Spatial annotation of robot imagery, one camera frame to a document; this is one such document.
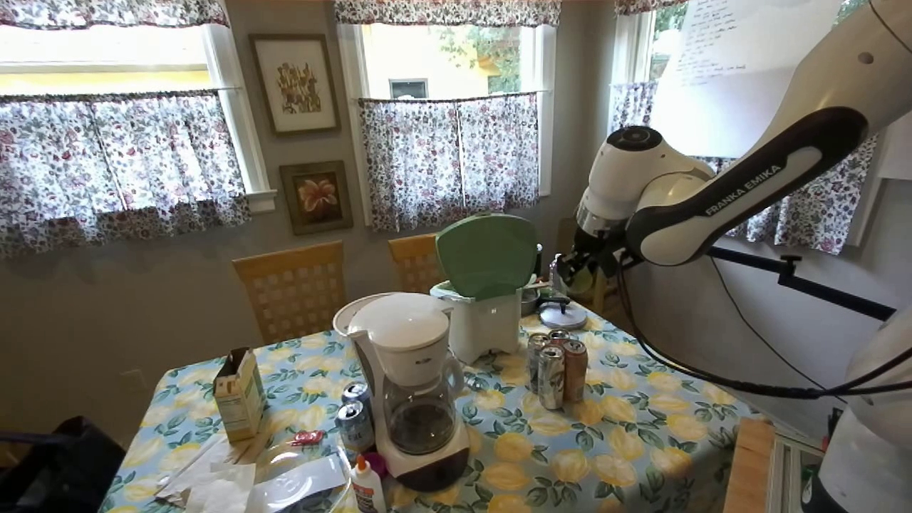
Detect silver soda can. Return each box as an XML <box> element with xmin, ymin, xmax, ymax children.
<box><xmin>537</xmin><ymin>346</ymin><xmax>571</xmax><ymax>413</ymax></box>

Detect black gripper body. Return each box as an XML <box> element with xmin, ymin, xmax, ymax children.
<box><xmin>560</xmin><ymin>229</ymin><xmax>624</xmax><ymax>276</ymax></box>

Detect lemon print tablecloth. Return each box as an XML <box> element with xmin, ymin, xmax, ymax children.
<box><xmin>98</xmin><ymin>309</ymin><xmax>764</xmax><ymax>513</ymax></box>

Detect clear plastic bag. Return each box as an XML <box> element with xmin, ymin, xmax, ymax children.
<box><xmin>155</xmin><ymin>437</ymin><xmax>356</xmax><ymax>513</ymax></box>

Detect white trash bin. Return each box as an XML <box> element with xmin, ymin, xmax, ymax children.
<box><xmin>429</xmin><ymin>279</ymin><xmax>524</xmax><ymax>369</ymax></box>

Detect framed botanical print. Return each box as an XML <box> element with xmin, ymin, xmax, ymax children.
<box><xmin>248</xmin><ymin>31</ymin><xmax>345</xmax><ymax>141</ymax></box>

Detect framed flower picture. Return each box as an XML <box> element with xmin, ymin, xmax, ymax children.
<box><xmin>276</xmin><ymin>158</ymin><xmax>356</xmax><ymax>241</ymax></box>

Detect copper salt shaker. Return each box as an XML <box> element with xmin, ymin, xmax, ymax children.
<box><xmin>561</xmin><ymin>338</ymin><xmax>593</xmax><ymax>405</ymax></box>

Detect white drip coffee maker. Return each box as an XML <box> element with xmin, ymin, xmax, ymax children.
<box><xmin>345</xmin><ymin>292</ymin><xmax>474</xmax><ymax>494</ymax></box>

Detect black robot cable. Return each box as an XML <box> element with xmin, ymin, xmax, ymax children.
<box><xmin>621</xmin><ymin>259</ymin><xmax>912</xmax><ymax>402</ymax></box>

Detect red pen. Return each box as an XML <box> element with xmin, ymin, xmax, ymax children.
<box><xmin>279</xmin><ymin>432</ymin><xmax>327</xmax><ymax>452</ymax></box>

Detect floral cafe curtain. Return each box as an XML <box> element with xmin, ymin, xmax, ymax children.
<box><xmin>0</xmin><ymin>88</ymin><xmax>252</xmax><ymax>255</ymax></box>
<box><xmin>356</xmin><ymin>93</ymin><xmax>546</xmax><ymax>237</ymax></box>
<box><xmin>604</xmin><ymin>81</ymin><xmax>664</xmax><ymax>154</ymax></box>
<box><xmin>739</xmin><ymin>138</ymin><xmax>880</xmax><ymax>259</ymax></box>

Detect light wooden robot table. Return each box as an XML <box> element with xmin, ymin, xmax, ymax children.
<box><xmin>721</xmin><ymin>417</ymin><xmax>781</xmax><ymax>513</ymax></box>

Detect white glue bottle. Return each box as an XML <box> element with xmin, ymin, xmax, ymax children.
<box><xmin>349</xmin><ymin>456</ymin><xmax>390</xmax><ymax>513</ymax></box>

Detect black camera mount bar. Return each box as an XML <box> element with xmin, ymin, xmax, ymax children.
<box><xmin>708</xmin><ymin>244</ymin><xmax>897</xmax><ymax>325</ymax></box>

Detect blue soda can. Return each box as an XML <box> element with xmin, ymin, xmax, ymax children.
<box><xmin>340</xmin><ymin>379</ymin><xmax>377</xmax><ymax>410</ymax></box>
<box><xmin>333</xmin><ymin>400</ymin><xmax>377</xmax><ymax>456</ymax></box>

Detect floral valance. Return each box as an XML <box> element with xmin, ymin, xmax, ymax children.
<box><xmin>330</xmin><ymin>0</ymin><xmax>565</xmax><ymax>30</ymax></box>
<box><xmin>0</xmin><ymin>0</ymin><xmax>233</xmax><ymax>31</ymax></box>

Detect lattice back wooden chair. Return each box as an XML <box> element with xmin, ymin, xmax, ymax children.
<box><xmin>384</xmin><ymin>232</ymin><xmax>447</xmax><ymax>298</ymax></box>
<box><xmin>232</xmin><ymin>237</ymin><xmax>350</xmax><ymax>349</ymax></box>

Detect white handwritten paper sheet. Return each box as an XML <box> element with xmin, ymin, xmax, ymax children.
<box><xmin>651</xmin><ymin>0</ymin><xmax>845</xmax><ymax>160</ymax></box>

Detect black bag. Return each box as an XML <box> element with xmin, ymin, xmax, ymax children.
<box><xmin>0</xmin><ymin>413</ymin><xmax>128</xmax><ymax>513</ymax></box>

